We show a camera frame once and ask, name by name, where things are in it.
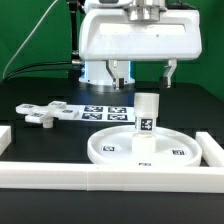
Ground grey cable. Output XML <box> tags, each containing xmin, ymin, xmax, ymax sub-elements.
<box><xmin>1</xmin><ymin>0</ymin><xmax>59</xmax><ymax>80</ymax></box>

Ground black camera stand pole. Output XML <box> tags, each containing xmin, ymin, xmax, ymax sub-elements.
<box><xmin>66</xmin><ymin>0</ymin><xmax>85</xmax><ymax>66</ymax></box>

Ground white right fence bar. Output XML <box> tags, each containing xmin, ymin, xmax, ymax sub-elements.
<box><xmin>196</xmin><ymin>132</ymin><xmax>224</xmax><ymax>168</ymax></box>

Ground white round table top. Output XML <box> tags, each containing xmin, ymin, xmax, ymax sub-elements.
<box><xmin>87</xmin><ymin>125</ymin><xmax>202</xmax><ymax>167</ymax></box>

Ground white fence bar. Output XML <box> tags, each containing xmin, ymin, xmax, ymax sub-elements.
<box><xmin>0</xmin><ymin>162</ymin><xmax>224</xmax><ymax>193</ymax></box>
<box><xmin>196</xmin><ymin>132</ymin><xmax>224</xmax><ymax>168</ymax></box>

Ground paper sheet with markers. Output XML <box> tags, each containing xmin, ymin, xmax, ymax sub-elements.
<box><xmin>66</xmin><ymin>105</ymin><xmax>135</xmax><ymax>123</ymax></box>

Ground white front fence bar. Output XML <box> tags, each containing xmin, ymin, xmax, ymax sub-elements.
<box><xmin>0</xmin><ymin>162</ymin><xmax>224</xmax><ymax>193</ymax></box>

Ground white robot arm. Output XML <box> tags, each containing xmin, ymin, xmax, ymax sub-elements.
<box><xmin>79</xmin><ymin>0</ymin><xmax>202</xmax><ymax>90</ymax></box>

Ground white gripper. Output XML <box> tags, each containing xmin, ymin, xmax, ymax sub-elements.
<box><xmin>79</xmin><ymin>9</ymin><xmax>202</xmax><ymax>90</ymax></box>

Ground white cross-shaped table base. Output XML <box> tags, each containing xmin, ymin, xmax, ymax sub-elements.
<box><xmin>16</xmin><ymin>101</ymin><xmax>79</xmax><ymax>128</ymax></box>

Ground white left fence block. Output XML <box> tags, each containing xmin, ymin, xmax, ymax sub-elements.
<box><xmin>0</xmin><ymin>126</ymin><xmax>11</xmax><ymax>156</ymax></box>

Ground black cables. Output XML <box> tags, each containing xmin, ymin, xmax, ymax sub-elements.
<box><xmin>0</xmin><ymin>60</ymin><xmax>74</xmax><ymax>85</ymax></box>

